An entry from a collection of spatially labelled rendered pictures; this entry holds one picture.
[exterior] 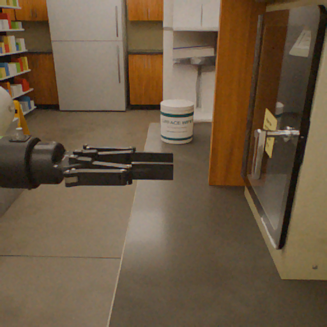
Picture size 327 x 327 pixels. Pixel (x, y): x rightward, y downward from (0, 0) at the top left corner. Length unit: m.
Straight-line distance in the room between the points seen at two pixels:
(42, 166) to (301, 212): 0.43
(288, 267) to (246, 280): 0.08
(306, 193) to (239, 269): 0.20
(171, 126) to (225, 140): 0.38
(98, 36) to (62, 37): 0.57
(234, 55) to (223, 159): 0.28
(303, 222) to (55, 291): 1.62
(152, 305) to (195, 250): 0.16
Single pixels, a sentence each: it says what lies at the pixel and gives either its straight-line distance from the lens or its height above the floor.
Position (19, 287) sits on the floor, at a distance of 2.09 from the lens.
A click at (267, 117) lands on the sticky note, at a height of 1.20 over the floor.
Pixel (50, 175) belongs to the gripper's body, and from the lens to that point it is 0.56.
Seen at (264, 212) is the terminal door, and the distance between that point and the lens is 0.68.
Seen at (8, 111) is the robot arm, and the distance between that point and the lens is 0.70.
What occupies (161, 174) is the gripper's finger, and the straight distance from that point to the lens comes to 0.53.
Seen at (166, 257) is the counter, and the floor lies 0.94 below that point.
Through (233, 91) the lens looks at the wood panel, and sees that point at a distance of 0.85.
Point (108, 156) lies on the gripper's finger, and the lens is 0.58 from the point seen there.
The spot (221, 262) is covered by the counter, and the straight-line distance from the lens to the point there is 0.66.
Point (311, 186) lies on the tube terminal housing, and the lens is 0.56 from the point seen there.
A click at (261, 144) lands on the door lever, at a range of 0.55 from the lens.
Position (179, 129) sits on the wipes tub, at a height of 1.00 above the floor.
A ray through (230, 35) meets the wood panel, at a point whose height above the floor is 1.34.
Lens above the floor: 1.36
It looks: 23 degrees down
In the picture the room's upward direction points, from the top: straight up
